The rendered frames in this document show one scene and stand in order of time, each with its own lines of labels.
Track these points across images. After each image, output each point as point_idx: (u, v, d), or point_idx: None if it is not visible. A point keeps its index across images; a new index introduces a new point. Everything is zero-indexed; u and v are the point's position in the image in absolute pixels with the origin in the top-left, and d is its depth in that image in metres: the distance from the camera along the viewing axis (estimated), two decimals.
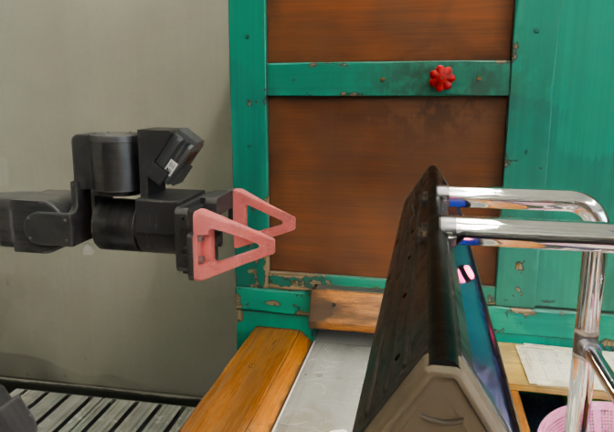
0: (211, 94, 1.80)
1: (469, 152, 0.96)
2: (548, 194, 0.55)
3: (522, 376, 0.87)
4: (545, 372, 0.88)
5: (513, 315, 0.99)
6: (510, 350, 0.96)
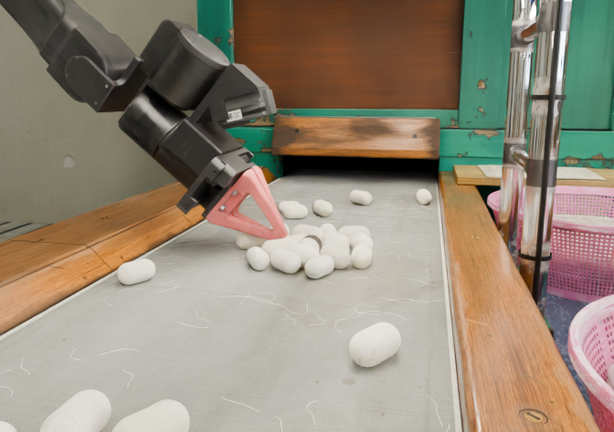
0: None
1: None
2: None
3: (480, 174, 0.87)
4: None
5: (476, 137, 0.98)
6: (472, 167, 0.95)
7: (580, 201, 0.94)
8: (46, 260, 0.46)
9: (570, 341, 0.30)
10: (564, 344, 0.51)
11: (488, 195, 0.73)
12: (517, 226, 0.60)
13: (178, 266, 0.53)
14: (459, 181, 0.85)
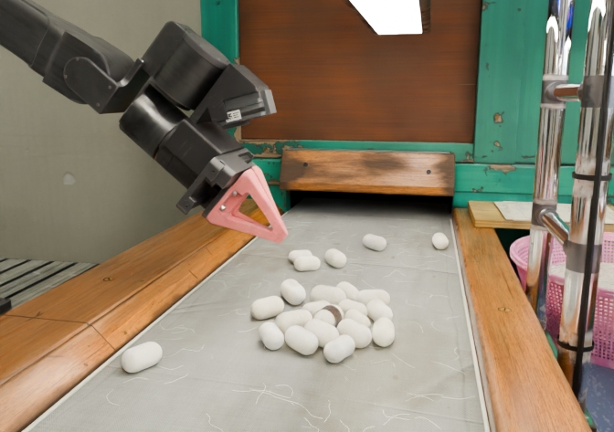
0: (192, 13, 1.76)
1: None
2: None
3: (498, 216, 0.83)
4: (523, 214, 0.84)
5: (492, 172, 0.95)
6: (489, 205, 0.92)
7: None
8: (43, 349, 0.43)
9: None
10: (602, 430, 0.47)
11: (511, 246, 0.70)
12: (546, 291, 0.56)
13: (185, 342, 0.49)
14: (476, 224, 0.81)
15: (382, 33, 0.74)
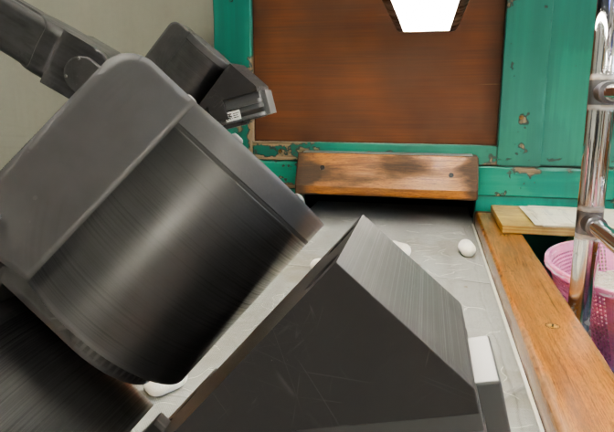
0: (199, 11, 1.73)
1: None
2: None
3: (526, 222, 0.79)
4: (551, 219, 0.80)
5: (516, 175, 0.91)
6: (513, 209, 0.88)
7: None
8: None
9: None
10: None
11: (545, 254, 0.66)
12: (592, 304, 0.53)
13: (211, 361, 0.46)
14: (504, 230, 0.78)
15: (407, 30, 0.71)
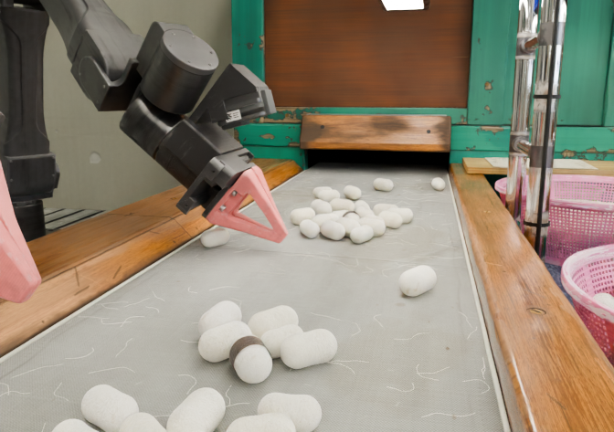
0: (211, 3, 1.92)
1: None
2: None
3: (487, 165, 0.98)
4: (508, 163, 0.99)
5: (483, 132, 1.10)
6: (480, 159, 1.07)
7: (576, 189, 1.05)
8: (145, 227, 0.58)
9: (562, 272, 0.42)
10: None
11: (495, 182, 0.85)
12: (521, 205, 0.72)
13: (243, 235, 0.65)
14: (469, 171, 0.97)
15: (389, 8, 0.90)
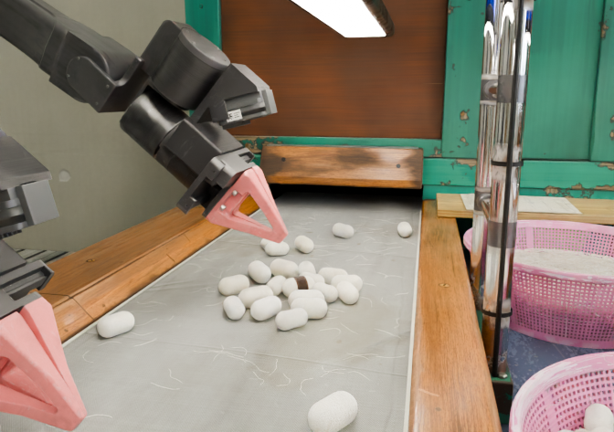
0: (184, 15, 1.82)
1: (414, 4, 0.98)
2: None
3: (460, 207, 0.89)
4: None
5: (459, 166, 1.00)
6: (454, 196, 0.98)
7: (560, 230, 0.96)
8: None
9: (510, 417, 0.32)
10: None
11: (465, 232, 0.76)
12: None
13: (157, 313, 0.55)
14: (439, 214, 0.87)
15: (348, 36, 0.80)
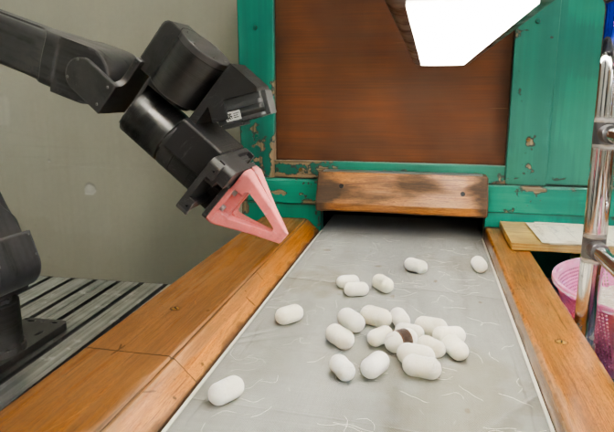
0: (214, 26, 1.79)
1: None
2: None
3: (534, 239, 0.86)
4: (556, 237, 0.87)
5: (524, 194, 0.97)
6: (521, 226, 0.94)
7: None
8: (137, 384, 0.45)
9: None
10: None
11: (552, 272, 0.72)
12: (596, 321, 0.59)
13: (260, 373, 0.52)
14: (513, 247, 0.84)
15: (425, 65, 0.77)
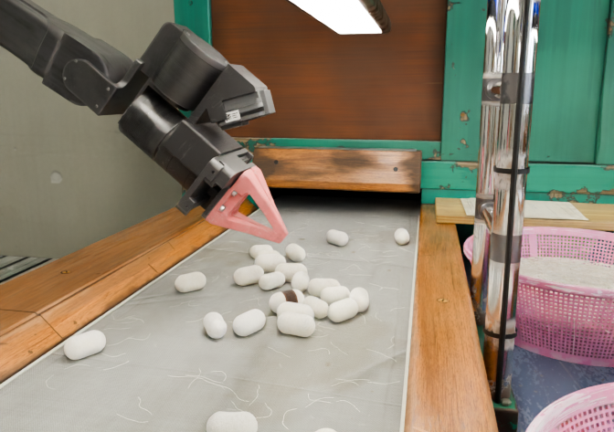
0: None
1: None
2: None
3: (460, 213, 0.84)
4: None
5: (459, 169, 0.96)
6: (454, 201, 0.93)
7: (565, 237, 0.92)
8: None
9: None
10: (534, 416, 0.49)
11: (465, 240, 0.71)
12: None
13: (133, 331, 0.51)
14: (439, 220, 0.83)
15: (342, 32, 0.76)
